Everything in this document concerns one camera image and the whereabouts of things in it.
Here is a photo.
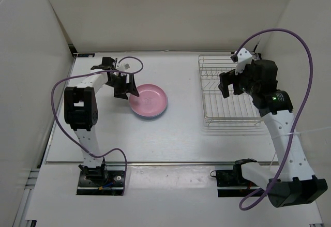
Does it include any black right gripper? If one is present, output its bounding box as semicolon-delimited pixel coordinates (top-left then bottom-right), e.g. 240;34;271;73
218;61;260;98

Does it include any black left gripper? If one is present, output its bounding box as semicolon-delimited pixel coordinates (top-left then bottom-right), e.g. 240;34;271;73
106;73;140;99

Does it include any pink plate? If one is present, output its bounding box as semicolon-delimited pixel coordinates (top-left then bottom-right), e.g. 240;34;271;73
129;84;168;118

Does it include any blue plate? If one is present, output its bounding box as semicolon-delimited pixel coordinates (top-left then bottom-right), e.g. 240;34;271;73
132;97;168;121

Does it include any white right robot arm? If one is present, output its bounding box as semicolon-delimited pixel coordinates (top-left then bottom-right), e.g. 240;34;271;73
218;60;328;207

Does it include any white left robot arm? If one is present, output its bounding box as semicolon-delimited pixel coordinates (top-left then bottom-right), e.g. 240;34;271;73
64;56;141;186

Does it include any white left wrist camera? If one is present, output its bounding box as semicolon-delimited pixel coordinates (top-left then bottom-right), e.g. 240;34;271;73
116;63;130;77

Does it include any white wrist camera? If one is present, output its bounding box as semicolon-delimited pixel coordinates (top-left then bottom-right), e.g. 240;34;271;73
231;48;252;75
116;63;130;77

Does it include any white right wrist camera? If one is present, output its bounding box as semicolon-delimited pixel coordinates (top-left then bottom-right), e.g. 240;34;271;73
231;48;252;75

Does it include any metal wire dish rack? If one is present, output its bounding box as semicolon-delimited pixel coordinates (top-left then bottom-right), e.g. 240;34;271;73
198;53;264;127

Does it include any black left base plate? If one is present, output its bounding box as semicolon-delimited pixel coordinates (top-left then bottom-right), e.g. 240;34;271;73
76;170;125;196

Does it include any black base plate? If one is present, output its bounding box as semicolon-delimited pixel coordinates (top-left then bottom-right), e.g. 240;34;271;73
209;170;258;198
76;170;125;196

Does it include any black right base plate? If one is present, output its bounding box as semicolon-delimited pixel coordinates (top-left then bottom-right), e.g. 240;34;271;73
209;170;258;198

